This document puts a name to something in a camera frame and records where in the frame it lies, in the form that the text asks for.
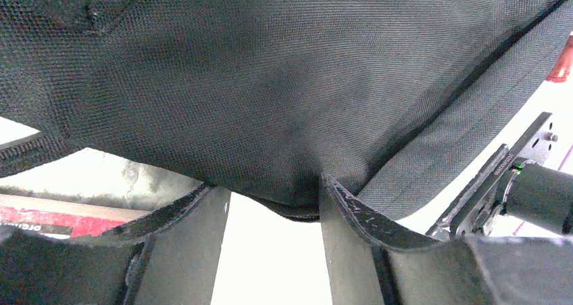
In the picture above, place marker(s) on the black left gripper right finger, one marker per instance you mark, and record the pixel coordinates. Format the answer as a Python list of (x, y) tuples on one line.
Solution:
[(374, 260)]

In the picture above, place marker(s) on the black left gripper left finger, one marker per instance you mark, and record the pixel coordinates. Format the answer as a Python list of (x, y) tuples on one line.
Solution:
[(169, 256)]

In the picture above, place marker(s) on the black student backpack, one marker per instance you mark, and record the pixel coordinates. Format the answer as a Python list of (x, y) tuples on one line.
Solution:
[(393, 98)]

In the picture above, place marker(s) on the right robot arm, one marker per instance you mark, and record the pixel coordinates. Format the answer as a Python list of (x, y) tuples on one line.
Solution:
[(536, 194)]

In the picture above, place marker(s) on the dark red book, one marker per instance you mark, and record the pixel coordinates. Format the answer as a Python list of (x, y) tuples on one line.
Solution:
[(62, 220)]

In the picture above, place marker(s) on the copper brass tap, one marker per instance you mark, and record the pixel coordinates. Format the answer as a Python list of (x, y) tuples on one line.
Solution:
[(562, 69)]

